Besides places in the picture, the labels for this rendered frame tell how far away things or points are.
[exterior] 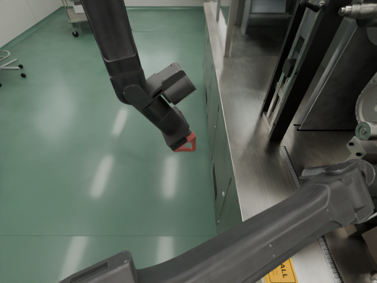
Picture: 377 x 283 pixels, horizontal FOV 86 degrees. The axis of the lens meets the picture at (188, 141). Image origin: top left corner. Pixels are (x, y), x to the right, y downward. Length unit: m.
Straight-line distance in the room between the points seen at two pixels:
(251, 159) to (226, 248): 0.53
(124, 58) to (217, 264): 0.31
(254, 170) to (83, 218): 1.35
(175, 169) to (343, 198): 1.52
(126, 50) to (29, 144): 2.20
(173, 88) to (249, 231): 0.29
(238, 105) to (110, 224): 1.21
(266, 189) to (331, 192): 0.37
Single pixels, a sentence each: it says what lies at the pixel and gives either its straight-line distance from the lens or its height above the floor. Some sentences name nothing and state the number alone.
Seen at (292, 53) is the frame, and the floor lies 1.19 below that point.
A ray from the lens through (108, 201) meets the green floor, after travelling 1.74.
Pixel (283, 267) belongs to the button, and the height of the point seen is 0.92.
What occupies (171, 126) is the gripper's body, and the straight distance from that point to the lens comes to 0.47.
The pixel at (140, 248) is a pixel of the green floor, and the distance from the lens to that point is 1.55.
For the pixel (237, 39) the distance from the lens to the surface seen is 1.35.
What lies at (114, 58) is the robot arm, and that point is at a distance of 0.36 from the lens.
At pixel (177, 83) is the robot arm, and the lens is 0.42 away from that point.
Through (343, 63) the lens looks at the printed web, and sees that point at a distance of 0.80.
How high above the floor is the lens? 1.47
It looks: 48 degrees down
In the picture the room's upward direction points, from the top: straight up
